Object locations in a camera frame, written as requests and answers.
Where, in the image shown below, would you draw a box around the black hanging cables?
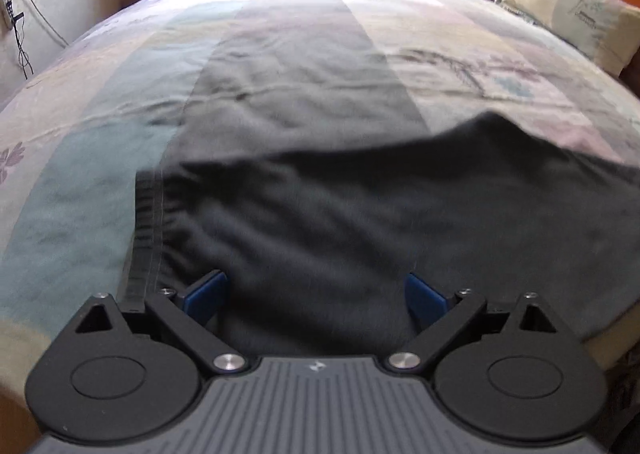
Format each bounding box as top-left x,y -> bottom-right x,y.
0,0 -> 69,81

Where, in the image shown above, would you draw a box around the large beige printed pillow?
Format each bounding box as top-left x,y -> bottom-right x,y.
502,0 -> 640,78

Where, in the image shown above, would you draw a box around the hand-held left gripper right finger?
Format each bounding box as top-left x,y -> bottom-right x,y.
385,273 -> 558,375

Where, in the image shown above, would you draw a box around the wall power strip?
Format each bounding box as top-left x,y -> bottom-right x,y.
2,0 -> 24,28

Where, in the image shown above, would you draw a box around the bed with patchwork sheet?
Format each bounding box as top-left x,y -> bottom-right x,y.
0,0 -> 640,375

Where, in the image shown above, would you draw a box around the dark grey pants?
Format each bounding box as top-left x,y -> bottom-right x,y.
117,112 -> 640,360

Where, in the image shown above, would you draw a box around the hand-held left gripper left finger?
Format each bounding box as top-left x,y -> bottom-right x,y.
75,269 -> 248,375

